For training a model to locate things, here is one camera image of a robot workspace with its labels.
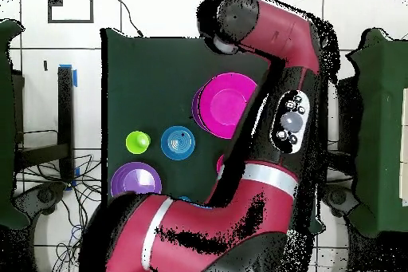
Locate large pink bowl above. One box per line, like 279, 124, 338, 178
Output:
197, 72, 258, 140

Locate blue tape strip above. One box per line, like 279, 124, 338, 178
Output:
58, 63, 78, 88

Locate black metal stand frame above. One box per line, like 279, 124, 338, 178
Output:
14, 66, 75, 183

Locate black floor cable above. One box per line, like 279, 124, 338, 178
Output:
113, 0, 145, 37

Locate black office chair base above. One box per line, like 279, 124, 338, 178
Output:
323, 183, 359, 217
12, 181, 68, 219

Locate green cup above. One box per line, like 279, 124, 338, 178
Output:
125, 130, 151, 156

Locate green covered side table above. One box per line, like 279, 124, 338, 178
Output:
0, 18, 31, 230
347, 27, 408, 238

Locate blue bowl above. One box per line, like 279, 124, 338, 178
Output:
160, 125, 196, 161

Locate purple bowl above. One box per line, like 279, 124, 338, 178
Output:
110, 161, 163, 197
191, 85, 205, 132

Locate black square floor frame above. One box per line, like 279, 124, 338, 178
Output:
47, 0, 95, 24

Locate dark green table cloth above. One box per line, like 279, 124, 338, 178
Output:
100, 27, 329, 235

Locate tangled floor cables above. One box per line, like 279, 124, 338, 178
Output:
15, 153, 103, 272

